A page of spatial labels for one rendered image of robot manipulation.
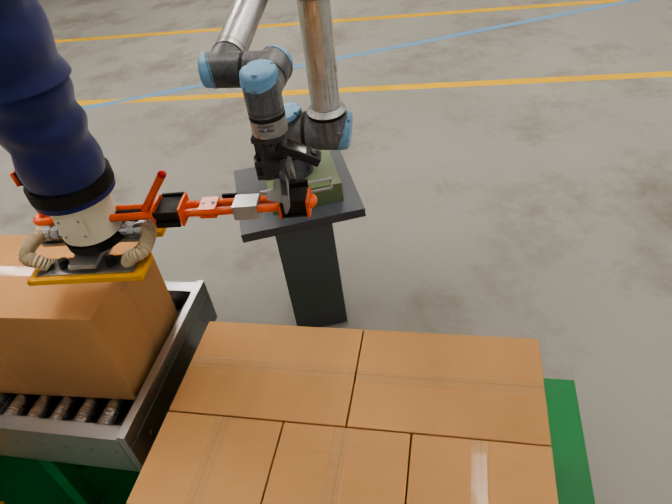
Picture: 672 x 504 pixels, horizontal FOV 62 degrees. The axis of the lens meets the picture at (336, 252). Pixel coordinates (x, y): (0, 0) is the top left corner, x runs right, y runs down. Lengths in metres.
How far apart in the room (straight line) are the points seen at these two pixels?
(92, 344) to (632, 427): 2.00
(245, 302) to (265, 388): 1.15
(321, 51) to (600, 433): 1.78
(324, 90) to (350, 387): 1.04
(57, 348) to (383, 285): 1.65
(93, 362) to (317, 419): 0.73
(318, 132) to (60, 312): 1.08
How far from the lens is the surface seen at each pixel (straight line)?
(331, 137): 2.16
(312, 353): 1.99
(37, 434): 2.11
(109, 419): 2.07
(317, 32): 2.00
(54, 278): 1.74
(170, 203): 1.62
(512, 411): 1.84
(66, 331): 1.88
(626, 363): 2.75
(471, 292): 2.92
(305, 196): 1.49
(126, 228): 1.69
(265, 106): 1.36
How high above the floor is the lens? 2.06
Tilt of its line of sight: 40 degrees down
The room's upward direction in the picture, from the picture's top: 9 degrees counter-clockwise
